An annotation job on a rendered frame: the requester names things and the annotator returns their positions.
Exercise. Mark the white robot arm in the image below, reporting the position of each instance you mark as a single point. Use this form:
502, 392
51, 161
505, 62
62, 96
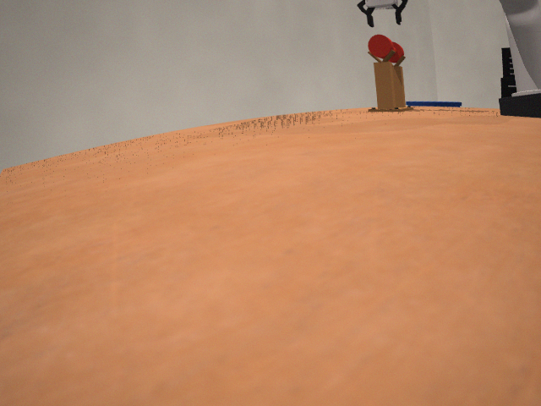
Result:
523, 25

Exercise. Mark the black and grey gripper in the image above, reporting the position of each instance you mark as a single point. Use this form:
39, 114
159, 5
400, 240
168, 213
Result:
383, 4

